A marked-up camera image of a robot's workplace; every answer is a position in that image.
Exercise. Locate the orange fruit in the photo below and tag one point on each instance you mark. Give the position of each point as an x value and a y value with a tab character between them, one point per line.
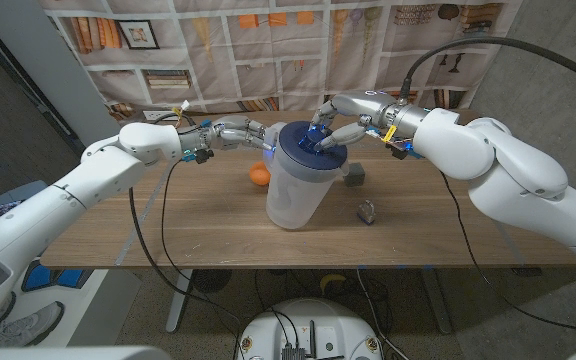
259	174

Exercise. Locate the grey sneaker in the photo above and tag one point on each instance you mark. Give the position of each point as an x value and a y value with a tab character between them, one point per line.
28	325

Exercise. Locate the black smartphone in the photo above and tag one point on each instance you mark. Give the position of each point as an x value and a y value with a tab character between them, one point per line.
0	210

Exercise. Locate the white robot torso rim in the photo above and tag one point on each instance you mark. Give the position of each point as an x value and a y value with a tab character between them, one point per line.
68	353

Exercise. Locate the white wall outlet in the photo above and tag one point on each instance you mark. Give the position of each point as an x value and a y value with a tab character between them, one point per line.
155	115

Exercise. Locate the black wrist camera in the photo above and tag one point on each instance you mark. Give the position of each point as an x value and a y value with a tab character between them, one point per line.
400	151
200	156

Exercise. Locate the metal table leg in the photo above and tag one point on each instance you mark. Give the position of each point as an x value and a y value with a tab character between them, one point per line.
438	305
178	305

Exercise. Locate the blue grey stool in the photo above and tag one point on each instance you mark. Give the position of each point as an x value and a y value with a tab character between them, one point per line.
23	192

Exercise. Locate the dark blue pitcher lid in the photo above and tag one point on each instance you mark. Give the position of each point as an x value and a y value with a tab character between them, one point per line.
293	150

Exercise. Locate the black round fan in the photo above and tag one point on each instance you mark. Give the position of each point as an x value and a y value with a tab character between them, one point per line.
211	281

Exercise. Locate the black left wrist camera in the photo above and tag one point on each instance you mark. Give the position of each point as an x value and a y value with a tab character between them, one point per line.
200	156

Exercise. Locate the printed bookshelf backdrop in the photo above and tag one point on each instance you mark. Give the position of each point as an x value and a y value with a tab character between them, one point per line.
268	75

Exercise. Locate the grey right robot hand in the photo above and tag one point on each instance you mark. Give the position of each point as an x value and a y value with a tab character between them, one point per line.
368	110

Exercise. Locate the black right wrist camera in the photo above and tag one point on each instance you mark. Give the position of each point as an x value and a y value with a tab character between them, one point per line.
400	151

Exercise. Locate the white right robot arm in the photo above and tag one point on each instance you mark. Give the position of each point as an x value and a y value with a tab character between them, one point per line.
468	145

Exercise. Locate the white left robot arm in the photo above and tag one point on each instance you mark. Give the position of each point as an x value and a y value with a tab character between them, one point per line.
98	180

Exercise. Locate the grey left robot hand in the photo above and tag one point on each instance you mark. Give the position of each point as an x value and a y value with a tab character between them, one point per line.
235	131

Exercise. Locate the yellow curved object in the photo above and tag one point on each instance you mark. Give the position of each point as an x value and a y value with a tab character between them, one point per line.
332	280

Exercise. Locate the dark grey block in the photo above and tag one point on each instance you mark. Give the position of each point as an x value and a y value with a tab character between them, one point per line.
357	175

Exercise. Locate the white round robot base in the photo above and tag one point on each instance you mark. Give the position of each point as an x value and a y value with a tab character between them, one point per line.
313	325

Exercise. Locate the blue black foot pad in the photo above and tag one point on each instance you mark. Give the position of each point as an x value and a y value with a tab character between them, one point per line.
53	278

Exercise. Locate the translucent plastic pitcher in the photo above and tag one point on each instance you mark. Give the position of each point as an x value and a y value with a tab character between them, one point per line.
293	200

